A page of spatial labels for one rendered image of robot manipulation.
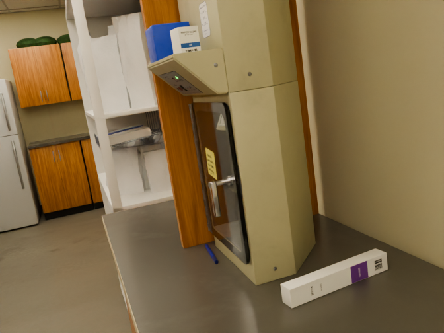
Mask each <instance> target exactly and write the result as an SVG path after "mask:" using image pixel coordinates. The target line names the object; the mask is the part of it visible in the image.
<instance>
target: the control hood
mask: <svg viewBox="0 0 444 333"><path fill-rule="evenodd" d="M147 67H148V68H149V70H150V71H152V72H153V73H154V74H155V75H156V76H158V77H159V78H161V79H162V80H163V81H164V82H166V83H167V84H169V85H170V86H171V87H172V88H174V87H173V86H172V85H171V84H170V83H168V82H167V81H165V80H164V79H163V78H162V77H160V76H159V75H162V74H165V73H169V72H171V71H175V72H177V73H178V74H179V75H180V76H182V77H183V78H185V80H187V81H188V82H189V83H191V84H192V85H193V86H195V87H196V88H197V89H199V90H200V91H201V92H203V93H196V94H182V93H181V92H180V91H179V90H177V89H176V88H174V89H175V90H176V91H178V92H179V93H180V94H182V95H183V96H199V95H216V94H227V92H229V90H228V84H227V75H226V70H225V61H224V56H223V49H221V48H216V49H210V50H201V51H195V52H185V53H179V54H172V55H170V56H168V57H165V58H163V59H160V60H159V61H156V62H154V63H152V64H149V65H148V66H147Z"/></svg>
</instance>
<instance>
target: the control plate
mask: <svg viewBox="0 0 444 333"><path fill-rule="evenodd" d="M159 76H160V77H162V78H163V79H164V80H165V81H167V82H168V83H170V84H171V85H172V86H173V87H174V88H176V89H177V88H178V87H180V85H182V86H183V87H184V88H185V87H187V86H188V87H189V86H191V87H192V88H191V89H189V88H188V89H186V90H188V91H185V90H184V89H183V91H182V90H179V91H180V92H181V93H182V94H196V93H203V92H201V91H200V90H199V89H197V88H196V87H195V86H193V85H192V84H191V83H189V82H188V81H187V80H185V78H183V77H182V76H180V75H179V74H178V73H177V72H175V71H171V72H169V73H165V74H162V75H159ZM175 76H176V77H178V79H177V78H176V77H175ZM172 77H173V78H174V79H173V78H172ZM177 90H178V89H177Z"/></svg>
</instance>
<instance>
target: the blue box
mask: <svg viewBox="0 0 444 333"><path fill-rule="evenodd" d="M185 26H190V24H189V22H188V21H187V22H175V23H168V24H156V25H152V26H151V27H149V28H148V29H147V30H146V31H145V34H146V39H147V45H148V50H149V57H150V62H151V63H154V62H156V61H159V60H160V59H163V58H165V57H168V56H170V55H172V54H174V53H173V48H172V40H171V36H170V31H171V30H173V29H175V28H178V27H185Z"/></svg>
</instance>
